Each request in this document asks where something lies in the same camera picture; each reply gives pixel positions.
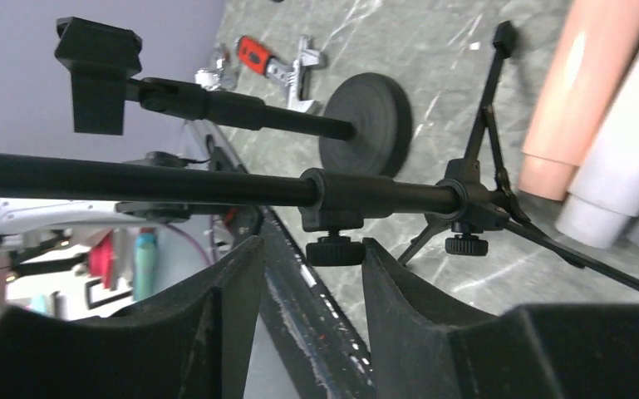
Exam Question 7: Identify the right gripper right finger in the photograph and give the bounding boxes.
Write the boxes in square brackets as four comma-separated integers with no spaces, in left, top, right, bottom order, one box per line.
[362,239,639,398]

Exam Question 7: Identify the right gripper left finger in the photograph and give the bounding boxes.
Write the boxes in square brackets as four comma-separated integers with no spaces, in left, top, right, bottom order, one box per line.
[0,236,265,398]

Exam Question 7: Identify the shock mount tripod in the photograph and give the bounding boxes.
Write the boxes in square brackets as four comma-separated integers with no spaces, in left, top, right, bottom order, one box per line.
[0,22,639,292]

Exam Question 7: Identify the black mic stand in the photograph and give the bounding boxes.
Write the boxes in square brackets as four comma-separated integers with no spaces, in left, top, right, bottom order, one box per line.
[54,17,413,177]

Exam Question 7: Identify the white microphone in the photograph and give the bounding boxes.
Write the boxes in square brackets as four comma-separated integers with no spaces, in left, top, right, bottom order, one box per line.
[555,56,639,249]

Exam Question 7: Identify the pink microphone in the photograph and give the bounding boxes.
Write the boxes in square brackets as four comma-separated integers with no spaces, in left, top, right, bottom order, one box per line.
[517,0,639,201]

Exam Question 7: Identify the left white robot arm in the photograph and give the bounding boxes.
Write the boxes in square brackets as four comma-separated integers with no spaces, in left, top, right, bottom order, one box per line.
[0,198,262,250]

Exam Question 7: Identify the red and teal background objects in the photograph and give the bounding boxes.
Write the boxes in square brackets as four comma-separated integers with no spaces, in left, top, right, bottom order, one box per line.
[0,228,160,321]

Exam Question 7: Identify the small brass white fitting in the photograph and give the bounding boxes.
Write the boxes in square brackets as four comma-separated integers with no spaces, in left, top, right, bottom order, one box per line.
[194,43,238,91]

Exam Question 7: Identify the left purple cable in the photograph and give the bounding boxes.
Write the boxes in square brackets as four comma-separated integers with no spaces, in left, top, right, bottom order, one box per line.
[159,219,215,268]

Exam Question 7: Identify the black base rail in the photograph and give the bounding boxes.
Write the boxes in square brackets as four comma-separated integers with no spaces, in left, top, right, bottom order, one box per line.
[186,121,378,399]

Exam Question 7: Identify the red handled adjustable wrench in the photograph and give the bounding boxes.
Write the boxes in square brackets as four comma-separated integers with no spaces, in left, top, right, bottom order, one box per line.
[235,35,327,115]

